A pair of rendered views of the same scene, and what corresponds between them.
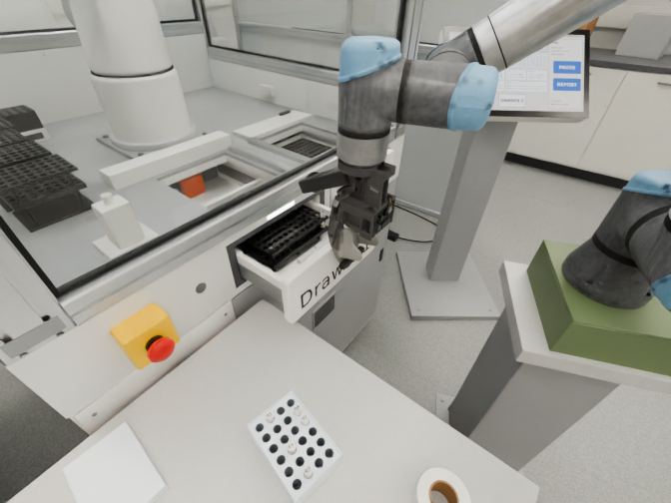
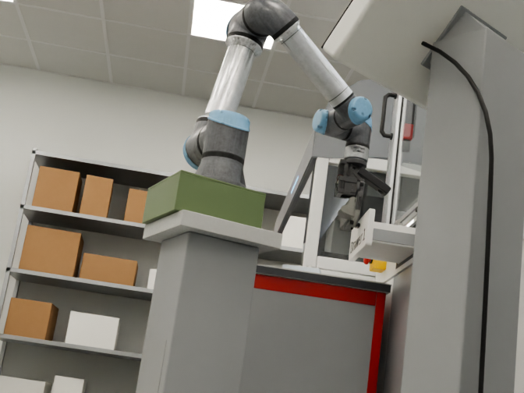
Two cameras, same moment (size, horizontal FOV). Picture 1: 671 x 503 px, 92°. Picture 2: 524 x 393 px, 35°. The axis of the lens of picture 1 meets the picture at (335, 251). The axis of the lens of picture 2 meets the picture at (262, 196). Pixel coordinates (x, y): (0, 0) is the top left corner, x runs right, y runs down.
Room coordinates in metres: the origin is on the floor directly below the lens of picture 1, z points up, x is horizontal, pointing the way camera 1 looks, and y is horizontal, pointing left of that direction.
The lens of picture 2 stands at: (2.23, -1.79, 0.30)
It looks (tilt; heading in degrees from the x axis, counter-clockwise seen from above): 15 degrees up; 141
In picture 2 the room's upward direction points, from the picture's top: 8 degrees clockwise
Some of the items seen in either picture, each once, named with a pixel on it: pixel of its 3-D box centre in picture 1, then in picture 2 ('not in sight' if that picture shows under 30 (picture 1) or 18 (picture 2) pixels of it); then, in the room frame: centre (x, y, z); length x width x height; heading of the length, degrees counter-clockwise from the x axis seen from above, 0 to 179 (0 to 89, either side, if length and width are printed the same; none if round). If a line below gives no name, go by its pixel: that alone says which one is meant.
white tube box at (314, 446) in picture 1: (294, 444); (301, 274); (0.18, 0.05, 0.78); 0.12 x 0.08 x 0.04; 43
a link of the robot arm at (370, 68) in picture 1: (368, 88); (358, 132); (0.47, -0.04, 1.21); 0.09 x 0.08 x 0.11; 75
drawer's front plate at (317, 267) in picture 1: (335, 260); (361, 236); (0.49, 0.00, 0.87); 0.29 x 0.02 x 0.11; 144
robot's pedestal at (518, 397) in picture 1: (513, 393); (189, 374); (0.48, -0.55, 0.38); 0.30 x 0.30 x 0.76; 77
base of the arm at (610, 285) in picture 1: (617, 261); (220, 175); (0.48, -0.54, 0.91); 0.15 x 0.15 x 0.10
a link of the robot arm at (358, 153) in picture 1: (363, 145); (356, 155); (0.47, -0.04, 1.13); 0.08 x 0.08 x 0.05
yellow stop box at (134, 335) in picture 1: (148, 336); (377, 260); (0.30, 0.29, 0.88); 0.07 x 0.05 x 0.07; 144
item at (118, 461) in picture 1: (115, 478); not in sight; (0.14, 0.30, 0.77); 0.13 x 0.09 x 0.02; 50
